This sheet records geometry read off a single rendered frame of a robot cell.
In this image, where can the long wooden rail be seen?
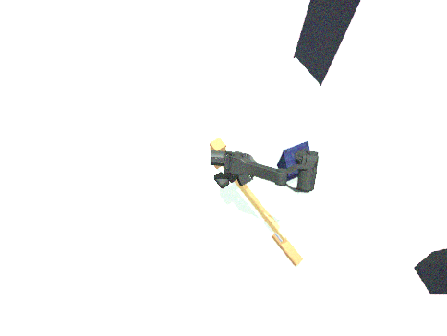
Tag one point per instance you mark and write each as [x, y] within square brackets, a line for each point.
[266, 216]

